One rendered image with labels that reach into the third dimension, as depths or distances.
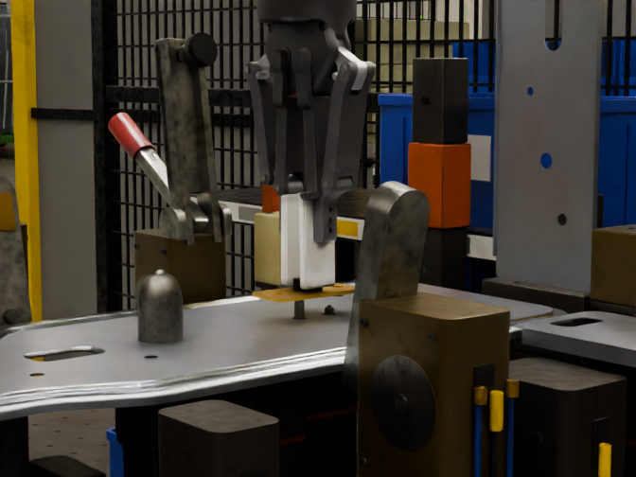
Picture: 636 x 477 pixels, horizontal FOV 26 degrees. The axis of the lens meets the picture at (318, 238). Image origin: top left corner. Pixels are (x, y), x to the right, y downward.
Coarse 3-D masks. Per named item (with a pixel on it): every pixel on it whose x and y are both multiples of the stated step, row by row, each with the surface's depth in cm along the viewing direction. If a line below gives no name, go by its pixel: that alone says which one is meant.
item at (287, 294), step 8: (296, 280) 106; (288, 288) 107; (296, 288) 106; (320, 288) 106; (328, 288) 107; (336, 288) 107; (344, 288) 107; (352, 288) 107; (256, 296) 104; (264, 296) 104; (272, 296) 103; (280, 296) 103; (288, 296) 103; (296, 296) 103; (304, 296) 104; (312, 296) 104; (320, 296) 105
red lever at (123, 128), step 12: (120, 120) 123; (132, 120) 124; (120, 132) 122; (132, 132) 122; (120, 144) 123; (132, 144) 121; (144, 144) 121; (132, 156) 121; (144, 156) 120; (156, 156) 121; (144, 168) 120; (156, 168) 119; (156, 180) 119; (168, 204) 118; (192, 204) 116; (192, 216) 115; (204, 216) 116; (204, 228) 116
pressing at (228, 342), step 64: (64, 320) 103; (128, 320) 105; (192, 320) 105; (256, 320) 105; (320, 320) 105; (512, 320) 106; (0, 384) 84; (64, 384) 84; (128, 384) 85; (192, 384) 86; (256, 384) 89
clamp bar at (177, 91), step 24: (168, 48) 114; (192, 48) 112; (216, 48) 114; (168, 72) 114; (192, 72) 116; (168, 96) 114; (192, 96) 116; (168, 120) 115; (192, 120) 116; (168, 144) 115; (192, 144) 116; (168, 168) 115; (192, 168) 116; (168, 192) 116; (192, 192) 116; (216, 192) 116; (216, 216) 116; (192, 240) 114; (216, 240) 116
